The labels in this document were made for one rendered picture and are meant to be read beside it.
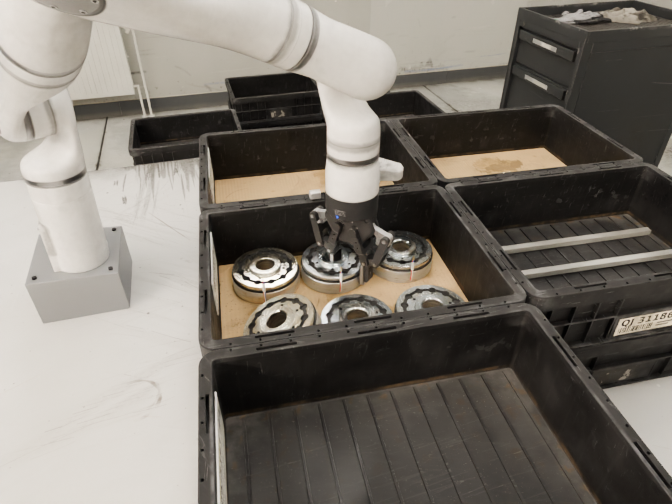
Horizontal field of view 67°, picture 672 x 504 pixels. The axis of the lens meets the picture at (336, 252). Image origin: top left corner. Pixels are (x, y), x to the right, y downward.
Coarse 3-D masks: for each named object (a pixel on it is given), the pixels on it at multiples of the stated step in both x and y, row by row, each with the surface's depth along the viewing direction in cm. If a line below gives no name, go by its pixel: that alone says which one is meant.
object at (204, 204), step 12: (384, 120) 108; (216, 132) 103; (228, 132) 103; (240, 132) 103; (252, 132) 103; (264, 132) 103; (276, 132) 104; (396, 132) 103; (204, 144) 98; (408, 144) 98; (204, 156) 94; (204, 168) 90; (420, 168) 90; (204, 180) 89; (432, 180) 86; (204, 192) 83; (324, 192) 83; (204, 204) 80; (216, 204) 80; (228, 204) 80; (240, 204) 80
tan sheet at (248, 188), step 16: (256, 176) 109; (272, 176) 109; (288, 176) 109; (304, 176) 109; (320, 176) 109; (224, 192) 103; (240, 192) 103; (256, 192) 103; (272, 192) 103; (288, 192) 103; (304, 192) 103
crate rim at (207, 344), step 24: (384, 192) 83; (408, 192) 83; (456, 216) 77; (480, 240) 72; (408, 312) 60; (432, 312) 60; (456, 312) 60; (240, 336) 57; (264, 336) 57; (288, 336) 57
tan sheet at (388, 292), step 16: (432, 256) 86; (224, 272) 82; (432, 272) 82; (448, 272) 82; (224, 288) 79; (304, 288) 79; (368, 288) 79; (384, 288) 79; (400, 288) 79; (448, 288) 79; (224, 304) 76; (240, 304) 76; (256, 304) 76; (320, 304) 76; (224, 320) 73; (240, 320) 73; (224, 336) 71
